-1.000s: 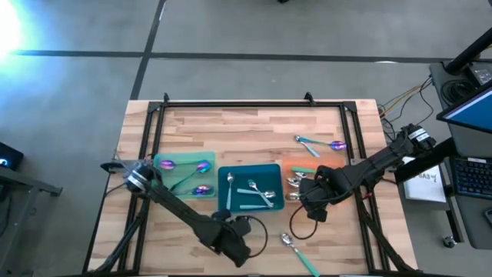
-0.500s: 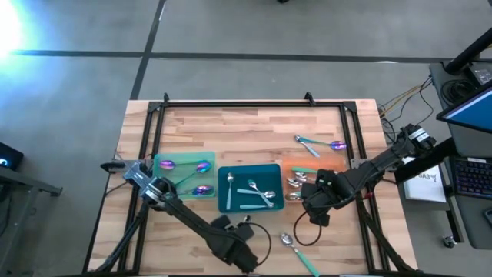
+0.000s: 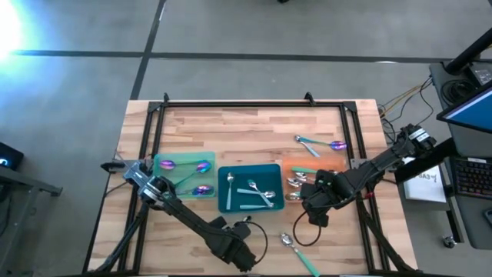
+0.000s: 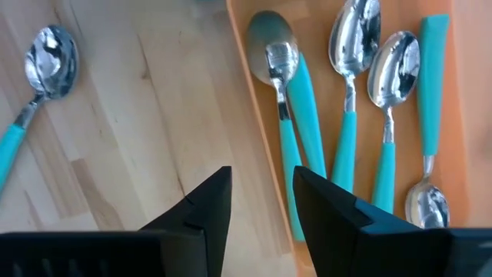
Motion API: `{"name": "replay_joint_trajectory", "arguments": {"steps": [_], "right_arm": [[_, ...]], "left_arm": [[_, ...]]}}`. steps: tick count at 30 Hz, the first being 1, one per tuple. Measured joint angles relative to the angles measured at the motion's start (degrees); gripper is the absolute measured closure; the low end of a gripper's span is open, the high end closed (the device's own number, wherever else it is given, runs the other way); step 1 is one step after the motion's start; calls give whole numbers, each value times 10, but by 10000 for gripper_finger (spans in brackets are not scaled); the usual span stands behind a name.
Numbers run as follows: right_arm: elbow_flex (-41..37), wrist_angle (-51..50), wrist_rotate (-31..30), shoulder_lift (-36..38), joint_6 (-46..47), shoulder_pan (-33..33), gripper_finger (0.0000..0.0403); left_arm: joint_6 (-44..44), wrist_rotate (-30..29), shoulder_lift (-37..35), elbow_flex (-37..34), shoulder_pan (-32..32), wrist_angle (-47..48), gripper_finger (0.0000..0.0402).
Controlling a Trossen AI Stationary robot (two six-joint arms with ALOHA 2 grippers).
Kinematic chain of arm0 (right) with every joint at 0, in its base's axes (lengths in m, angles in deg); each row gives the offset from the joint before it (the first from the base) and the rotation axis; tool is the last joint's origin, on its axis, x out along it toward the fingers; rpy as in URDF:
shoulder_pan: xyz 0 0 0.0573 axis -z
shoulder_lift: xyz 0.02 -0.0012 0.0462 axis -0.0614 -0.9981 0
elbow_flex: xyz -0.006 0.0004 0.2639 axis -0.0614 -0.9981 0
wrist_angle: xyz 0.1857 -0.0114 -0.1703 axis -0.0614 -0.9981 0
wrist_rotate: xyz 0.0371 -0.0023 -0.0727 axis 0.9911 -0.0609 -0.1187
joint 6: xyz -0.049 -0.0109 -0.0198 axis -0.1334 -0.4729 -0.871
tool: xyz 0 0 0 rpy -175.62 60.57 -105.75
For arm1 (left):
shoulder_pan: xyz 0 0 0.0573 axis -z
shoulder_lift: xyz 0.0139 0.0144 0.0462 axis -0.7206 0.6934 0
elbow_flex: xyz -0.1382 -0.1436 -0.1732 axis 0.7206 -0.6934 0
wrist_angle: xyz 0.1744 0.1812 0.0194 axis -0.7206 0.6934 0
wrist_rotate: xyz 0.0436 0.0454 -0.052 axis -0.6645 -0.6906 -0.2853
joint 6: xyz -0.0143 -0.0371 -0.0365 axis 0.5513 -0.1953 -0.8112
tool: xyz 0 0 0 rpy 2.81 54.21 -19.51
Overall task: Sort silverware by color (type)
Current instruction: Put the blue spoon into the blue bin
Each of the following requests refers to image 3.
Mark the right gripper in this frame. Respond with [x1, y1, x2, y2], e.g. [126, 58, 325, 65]
[301, 170, 349, 229]

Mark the silver spoon light blue handle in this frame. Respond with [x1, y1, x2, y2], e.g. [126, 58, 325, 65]
[247, 179, 274, 209]
[236, 187, 277, 199]
[238, 202, 276, 211]
[294, 135, 321, 159]
[225, 172, 235, 211]

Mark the iridescent rainbow spoon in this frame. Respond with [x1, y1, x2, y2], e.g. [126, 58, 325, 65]
[299, 136, 347, 152]
[158, 159, 203, 171]
[173, 160, 213, 188]
[175, 185, 215, 196]

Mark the translucent orange plastic bin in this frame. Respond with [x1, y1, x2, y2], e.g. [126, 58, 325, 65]
[281, 155, 349, 204]

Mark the teal blue plastic bin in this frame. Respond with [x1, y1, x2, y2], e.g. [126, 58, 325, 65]
[217, 163, 286, 215]

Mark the translucent green plastic bin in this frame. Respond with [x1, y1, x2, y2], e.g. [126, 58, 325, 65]
[152, 150, 218, 200]

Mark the white paper sheet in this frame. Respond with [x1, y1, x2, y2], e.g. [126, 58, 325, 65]
[402, 155, 449, 204]

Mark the black cart beam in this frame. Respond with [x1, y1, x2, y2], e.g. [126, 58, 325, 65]
[394, 137, 458, 185]

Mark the black backlit keyboard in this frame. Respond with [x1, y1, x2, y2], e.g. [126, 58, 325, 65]
[449, 155, 492, 201]

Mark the dark grey computer cart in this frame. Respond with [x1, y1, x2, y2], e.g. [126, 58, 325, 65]
[428, 59, 492, 251]

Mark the computer monitor blue screen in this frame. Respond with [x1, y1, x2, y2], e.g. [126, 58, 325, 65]
[436, 82, 492, 135]

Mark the black power adapter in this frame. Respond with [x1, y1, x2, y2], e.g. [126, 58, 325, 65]
[470, 63, 492, 88]

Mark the black pole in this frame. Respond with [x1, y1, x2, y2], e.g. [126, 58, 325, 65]
[444, 26, 492, 76]

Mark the dark grey stand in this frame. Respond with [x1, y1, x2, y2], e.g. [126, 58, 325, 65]
[0, 165, 65, 277]

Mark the black device blue light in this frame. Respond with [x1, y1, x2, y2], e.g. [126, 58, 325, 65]
[0, 142, 25, 172]

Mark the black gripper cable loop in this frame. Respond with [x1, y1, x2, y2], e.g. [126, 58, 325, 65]
[292, 210, 323, 248]
[241, 219, 269, 266]

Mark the black aluminium table frame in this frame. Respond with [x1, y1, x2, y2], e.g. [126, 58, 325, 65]
[82, 92, 416, 276]

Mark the yellow cable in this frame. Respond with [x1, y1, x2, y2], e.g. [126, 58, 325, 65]
[378, 78, 434, 116]

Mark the thin black cable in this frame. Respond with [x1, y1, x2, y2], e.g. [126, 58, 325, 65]
[384, 86, 435, 135]

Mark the coiled black cable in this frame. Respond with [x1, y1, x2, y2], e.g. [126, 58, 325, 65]
[440, 78, 468, 105]

